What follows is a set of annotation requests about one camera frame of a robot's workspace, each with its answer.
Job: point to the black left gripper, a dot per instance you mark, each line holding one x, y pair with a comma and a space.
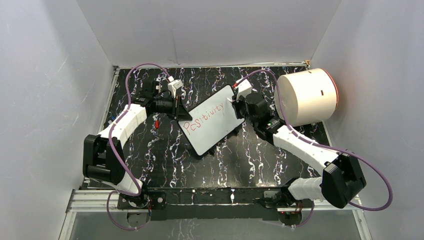
178, 111

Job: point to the small white whiteboard black frame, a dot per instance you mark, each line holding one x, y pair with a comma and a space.
212, 120

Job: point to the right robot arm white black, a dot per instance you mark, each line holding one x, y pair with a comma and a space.
341, 177

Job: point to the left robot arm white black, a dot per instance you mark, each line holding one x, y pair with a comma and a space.
103, 157

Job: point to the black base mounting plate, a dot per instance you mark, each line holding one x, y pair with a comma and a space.
216, 203

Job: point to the white cylindrical drum red rim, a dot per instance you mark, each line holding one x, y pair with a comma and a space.
306, 97

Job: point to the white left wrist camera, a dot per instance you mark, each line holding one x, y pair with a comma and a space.
173, 85

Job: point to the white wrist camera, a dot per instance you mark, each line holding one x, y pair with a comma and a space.
242, 87
173, 85

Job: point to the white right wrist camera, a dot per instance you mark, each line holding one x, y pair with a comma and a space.
242, 87

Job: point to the aluminium front frame rail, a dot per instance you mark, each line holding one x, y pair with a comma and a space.
97, 215

